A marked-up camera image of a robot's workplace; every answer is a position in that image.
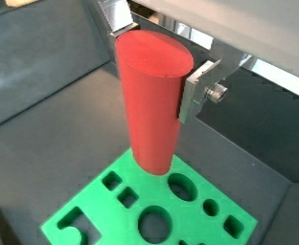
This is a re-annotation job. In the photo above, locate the green shape sorter board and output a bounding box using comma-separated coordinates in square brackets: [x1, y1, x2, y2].
[42, 151, 257, 245]

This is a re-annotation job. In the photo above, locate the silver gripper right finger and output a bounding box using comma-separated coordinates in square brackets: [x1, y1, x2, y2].
[179, 39, 252, 123]

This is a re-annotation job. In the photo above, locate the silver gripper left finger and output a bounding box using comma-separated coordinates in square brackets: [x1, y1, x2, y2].
[99, 0, 138, 37]

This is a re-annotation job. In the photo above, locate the red oval cylinder peg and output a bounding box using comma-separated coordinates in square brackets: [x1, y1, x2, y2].
[116, 30, 194, 175]

